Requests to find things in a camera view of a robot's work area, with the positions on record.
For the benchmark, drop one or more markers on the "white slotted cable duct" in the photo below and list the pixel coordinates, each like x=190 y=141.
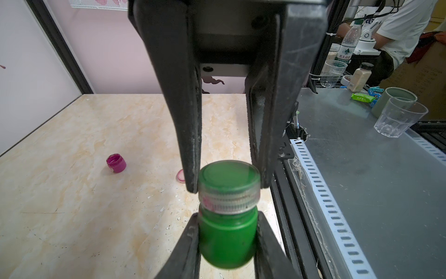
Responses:
x=339 y=246

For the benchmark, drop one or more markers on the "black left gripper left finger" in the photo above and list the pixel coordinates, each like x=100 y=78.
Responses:
x=184 y=261

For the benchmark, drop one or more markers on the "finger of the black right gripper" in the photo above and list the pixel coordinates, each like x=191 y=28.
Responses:
x=278 y=94
x=174 y=87

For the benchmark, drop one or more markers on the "white sauce bottle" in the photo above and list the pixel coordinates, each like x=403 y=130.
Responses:
x=360 y=77

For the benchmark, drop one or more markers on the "magenta paint jar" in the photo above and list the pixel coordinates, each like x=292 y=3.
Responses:
x=116 y=163

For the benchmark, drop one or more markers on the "plastic water bottle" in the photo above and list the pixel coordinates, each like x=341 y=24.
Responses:
x=351 y=36

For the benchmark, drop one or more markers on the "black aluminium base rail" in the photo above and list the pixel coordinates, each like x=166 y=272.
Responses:
x=298 y=235

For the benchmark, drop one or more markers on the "person in white shirt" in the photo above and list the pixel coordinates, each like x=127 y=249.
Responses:
x=397 y=34

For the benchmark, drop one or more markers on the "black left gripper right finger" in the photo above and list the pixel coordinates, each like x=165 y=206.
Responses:
x=270 y=261

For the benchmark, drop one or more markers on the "green paint jar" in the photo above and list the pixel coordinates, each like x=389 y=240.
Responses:
x=227 y=241

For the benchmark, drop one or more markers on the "clear plastic cup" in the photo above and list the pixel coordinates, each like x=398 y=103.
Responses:
x=332 y=72
x=394 y=121

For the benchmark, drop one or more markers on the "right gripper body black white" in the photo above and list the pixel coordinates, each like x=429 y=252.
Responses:
x=229 y=38

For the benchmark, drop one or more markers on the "grey green cup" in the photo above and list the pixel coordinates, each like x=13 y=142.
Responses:
x=404 y=99

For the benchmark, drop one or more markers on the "pink paint jar lid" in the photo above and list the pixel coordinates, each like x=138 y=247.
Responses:
x=180 y=177

